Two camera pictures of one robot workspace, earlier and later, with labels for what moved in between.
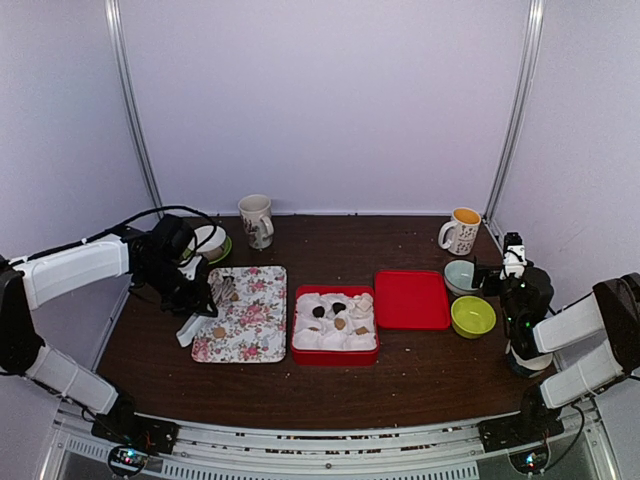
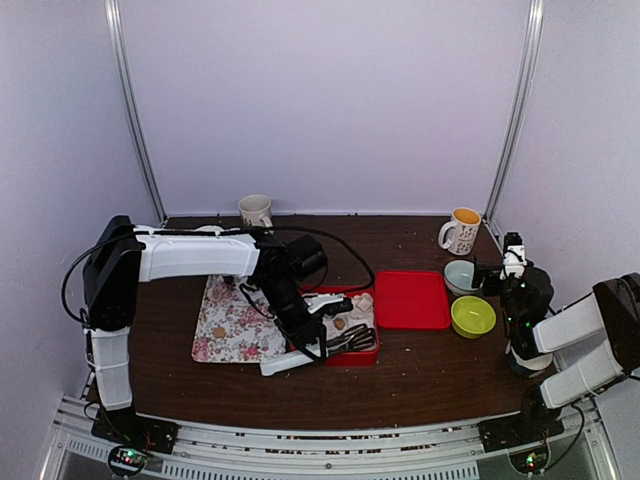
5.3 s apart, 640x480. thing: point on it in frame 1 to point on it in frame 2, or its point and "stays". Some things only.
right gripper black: x=479 y=276 stays
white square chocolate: x=364 y=303 stays
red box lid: x=411 y=300 stays
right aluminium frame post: x=534 y=27 stays
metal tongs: x=196 y=322 to x=357 y=337
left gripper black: x=196 y=301 to x=307 y=332
